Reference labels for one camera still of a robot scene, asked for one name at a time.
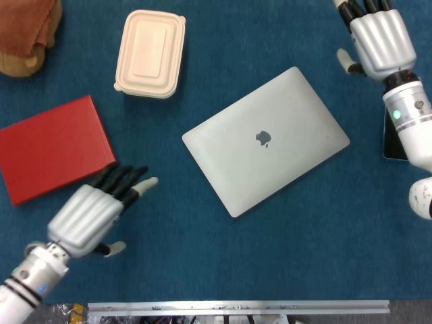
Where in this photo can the rust brown cloth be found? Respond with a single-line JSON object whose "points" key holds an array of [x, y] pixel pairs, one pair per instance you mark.
{"points": [[20, 27]]}

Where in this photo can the aluminium profile rail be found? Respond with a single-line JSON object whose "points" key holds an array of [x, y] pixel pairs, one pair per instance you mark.
{"points": [[236, 306]]}

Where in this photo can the clear plastic bag yellow contents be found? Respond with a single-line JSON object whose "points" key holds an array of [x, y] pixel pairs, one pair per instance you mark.
{"points": [[69, 314]]}

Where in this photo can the silver Apple laptop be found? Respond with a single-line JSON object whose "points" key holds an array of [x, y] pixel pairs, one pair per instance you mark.
{"points": [[266, 162]]}

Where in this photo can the tan plush toy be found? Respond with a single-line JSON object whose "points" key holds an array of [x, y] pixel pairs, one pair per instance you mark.
{"points": [[17, 65]]}

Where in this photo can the blue felt table cover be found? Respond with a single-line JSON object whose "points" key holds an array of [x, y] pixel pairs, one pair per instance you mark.
{"points": [[202, 263]]}

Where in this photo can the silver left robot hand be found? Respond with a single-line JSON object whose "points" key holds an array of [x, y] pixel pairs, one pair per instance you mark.
{"points": [[84, 219]]}

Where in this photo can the cream lidded food container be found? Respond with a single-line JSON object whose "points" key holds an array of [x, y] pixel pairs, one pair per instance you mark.
{"points": [[150, 54]]}

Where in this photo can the black smartphone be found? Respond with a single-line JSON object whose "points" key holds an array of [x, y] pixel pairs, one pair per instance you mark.
{"points": [[391, 145]]}

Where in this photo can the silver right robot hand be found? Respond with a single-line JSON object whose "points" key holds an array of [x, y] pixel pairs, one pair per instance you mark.
{"points": [[381, 40]]}

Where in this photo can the red flat box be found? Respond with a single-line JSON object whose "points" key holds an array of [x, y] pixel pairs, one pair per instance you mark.
{"points": [[54, 148]]}

